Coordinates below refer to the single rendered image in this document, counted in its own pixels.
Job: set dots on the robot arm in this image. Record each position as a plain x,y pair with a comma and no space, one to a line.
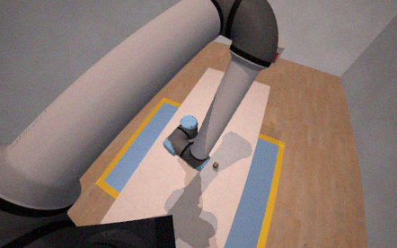
40,170

